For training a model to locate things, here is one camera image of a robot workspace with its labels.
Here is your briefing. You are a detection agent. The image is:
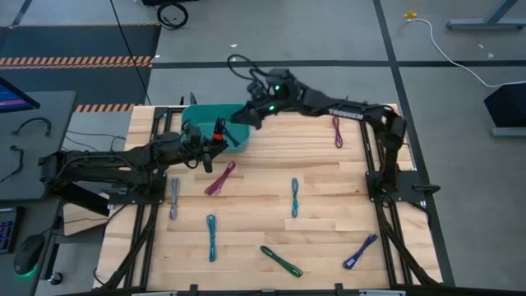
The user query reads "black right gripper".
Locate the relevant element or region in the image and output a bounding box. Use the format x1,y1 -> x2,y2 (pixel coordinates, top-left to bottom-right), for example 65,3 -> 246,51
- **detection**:
228,67 -> 293,131

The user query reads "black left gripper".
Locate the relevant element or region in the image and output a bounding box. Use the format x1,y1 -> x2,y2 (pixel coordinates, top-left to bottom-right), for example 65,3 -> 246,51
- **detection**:
179,119 -> 230,174

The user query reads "red and black USB-C cable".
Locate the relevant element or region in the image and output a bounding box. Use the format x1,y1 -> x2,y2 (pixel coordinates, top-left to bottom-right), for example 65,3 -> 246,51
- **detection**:
211,117 -> 227,143

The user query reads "teal plastic bin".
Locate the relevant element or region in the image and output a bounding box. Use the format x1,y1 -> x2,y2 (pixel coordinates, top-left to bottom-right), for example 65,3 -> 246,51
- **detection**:
180,103 -> 252,155

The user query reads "black hazard striped floor mat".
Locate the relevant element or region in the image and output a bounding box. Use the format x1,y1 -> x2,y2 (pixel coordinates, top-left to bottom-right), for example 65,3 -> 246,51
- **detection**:
0,22 -> 163,114

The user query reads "grey side desk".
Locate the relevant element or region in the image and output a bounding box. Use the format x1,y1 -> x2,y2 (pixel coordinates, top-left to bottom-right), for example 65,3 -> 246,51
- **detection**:
0,90 -> 78,202

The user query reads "computer monitor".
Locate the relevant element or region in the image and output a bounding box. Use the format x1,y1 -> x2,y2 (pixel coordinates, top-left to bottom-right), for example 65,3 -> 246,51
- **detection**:
0,76 -> 41,114

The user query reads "black computer mouse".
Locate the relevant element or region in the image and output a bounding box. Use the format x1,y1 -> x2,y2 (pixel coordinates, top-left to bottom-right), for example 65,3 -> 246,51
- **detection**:
12,234 -> 46,276

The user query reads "backlit keyboard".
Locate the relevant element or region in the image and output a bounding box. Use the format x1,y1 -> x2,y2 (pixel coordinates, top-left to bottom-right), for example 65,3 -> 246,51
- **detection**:
0,206 -> 22,255

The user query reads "grey metal table leg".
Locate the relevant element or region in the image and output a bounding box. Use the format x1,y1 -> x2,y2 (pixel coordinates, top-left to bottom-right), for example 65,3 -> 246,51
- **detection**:
445,0 -> 526,31

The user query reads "black box on floor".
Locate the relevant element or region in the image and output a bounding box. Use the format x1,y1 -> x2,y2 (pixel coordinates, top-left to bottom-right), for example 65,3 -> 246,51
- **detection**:
482,81 -> 526,139

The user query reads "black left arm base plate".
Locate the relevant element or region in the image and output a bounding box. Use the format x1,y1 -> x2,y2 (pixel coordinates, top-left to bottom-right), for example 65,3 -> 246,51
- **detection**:
107,171 -> 168,206

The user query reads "black aluminium table frame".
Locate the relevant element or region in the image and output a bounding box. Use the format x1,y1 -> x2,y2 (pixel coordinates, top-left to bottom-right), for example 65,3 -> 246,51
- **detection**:
95,104 -> 444,296

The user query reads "green USB-C cable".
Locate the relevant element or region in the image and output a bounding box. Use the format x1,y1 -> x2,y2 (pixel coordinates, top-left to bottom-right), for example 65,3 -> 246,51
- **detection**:
259,245 -> 304,279

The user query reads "coiled black floor cable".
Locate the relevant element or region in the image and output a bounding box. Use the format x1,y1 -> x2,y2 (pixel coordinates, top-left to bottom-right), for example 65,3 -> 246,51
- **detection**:
155,2 -> 190,30

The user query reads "long black floor cable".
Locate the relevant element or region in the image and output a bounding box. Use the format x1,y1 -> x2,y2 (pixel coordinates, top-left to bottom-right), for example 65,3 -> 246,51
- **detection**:
108,0 -> 153,106

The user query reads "violet blue USB-C cable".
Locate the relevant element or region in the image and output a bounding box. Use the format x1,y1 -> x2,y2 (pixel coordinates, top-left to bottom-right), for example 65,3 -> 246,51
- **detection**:
342,233 -> 380,271

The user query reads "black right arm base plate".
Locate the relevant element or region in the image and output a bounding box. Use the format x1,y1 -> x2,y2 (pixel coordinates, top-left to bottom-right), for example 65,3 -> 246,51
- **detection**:
364,169 -> 441,204

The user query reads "short black cable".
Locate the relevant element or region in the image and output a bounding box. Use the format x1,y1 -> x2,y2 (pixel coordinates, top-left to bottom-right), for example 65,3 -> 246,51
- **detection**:
0,144 -> 25,184
11,117 -> 53,138

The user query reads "white floor cable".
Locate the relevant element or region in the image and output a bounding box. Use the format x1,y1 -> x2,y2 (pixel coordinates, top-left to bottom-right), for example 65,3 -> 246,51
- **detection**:
406,17 -> 526,89

